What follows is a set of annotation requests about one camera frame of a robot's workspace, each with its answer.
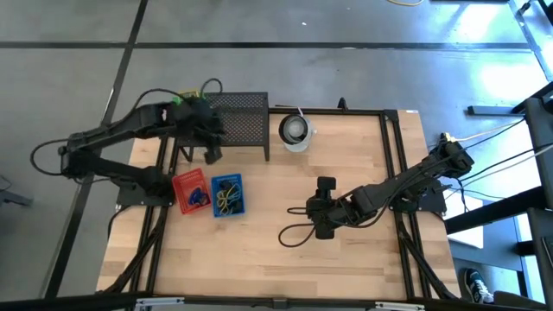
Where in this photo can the black frame bracket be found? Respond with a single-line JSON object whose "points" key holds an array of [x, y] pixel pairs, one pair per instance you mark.
{"points": [[342, 103]]}

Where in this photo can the yellow rubber band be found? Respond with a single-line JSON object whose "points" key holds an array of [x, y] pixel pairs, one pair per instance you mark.
{"points": [[224, 201]]}

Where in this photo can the silver rig bracket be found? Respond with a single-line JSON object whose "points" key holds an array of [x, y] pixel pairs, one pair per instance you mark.
{"points": [[399, 306], [160, 301]]}

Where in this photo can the black standing desk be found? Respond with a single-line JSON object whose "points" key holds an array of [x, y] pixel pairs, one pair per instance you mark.
{"points": [[497, 208], [538, 142]]}

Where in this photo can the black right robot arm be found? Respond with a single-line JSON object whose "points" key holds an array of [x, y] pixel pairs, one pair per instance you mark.
{"points": [[389, 190]]}

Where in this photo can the person's shoe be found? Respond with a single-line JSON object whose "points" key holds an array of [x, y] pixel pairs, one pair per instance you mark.
{"points": [[477, 287]]}

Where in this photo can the black mesh metal shelf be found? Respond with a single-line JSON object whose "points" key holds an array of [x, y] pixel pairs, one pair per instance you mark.
{"points": [[246, 121]]}

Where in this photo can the green plastic basket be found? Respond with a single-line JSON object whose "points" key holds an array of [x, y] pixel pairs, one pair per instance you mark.
{"points": [[177, 100]]}

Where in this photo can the black camera rig beam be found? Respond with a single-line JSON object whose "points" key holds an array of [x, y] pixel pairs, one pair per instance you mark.
{"points": [[65, 303]]}

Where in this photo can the grey chair base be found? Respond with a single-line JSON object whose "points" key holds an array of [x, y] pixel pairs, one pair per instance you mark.
{"points": [[15, 199]]}

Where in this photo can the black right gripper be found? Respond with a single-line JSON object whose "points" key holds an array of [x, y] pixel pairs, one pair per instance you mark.
{"points": [[324, 211]]}

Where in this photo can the red plastic basket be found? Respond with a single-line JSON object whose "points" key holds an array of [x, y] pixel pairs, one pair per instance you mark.
{"points": [[183, 181]]}

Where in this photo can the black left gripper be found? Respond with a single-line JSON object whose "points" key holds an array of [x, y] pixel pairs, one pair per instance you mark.
{"points": [[198, 125]]}

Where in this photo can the person's leg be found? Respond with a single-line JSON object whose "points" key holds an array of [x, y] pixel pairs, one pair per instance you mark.
{"points": [[514, 300]]}

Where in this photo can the black aluminium table frame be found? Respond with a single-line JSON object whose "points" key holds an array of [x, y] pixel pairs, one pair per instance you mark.
{"points": [[328, 111]]}

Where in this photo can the blue plastic basket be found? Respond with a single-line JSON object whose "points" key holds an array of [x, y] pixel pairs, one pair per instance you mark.
{"points": [[214, 194]]}

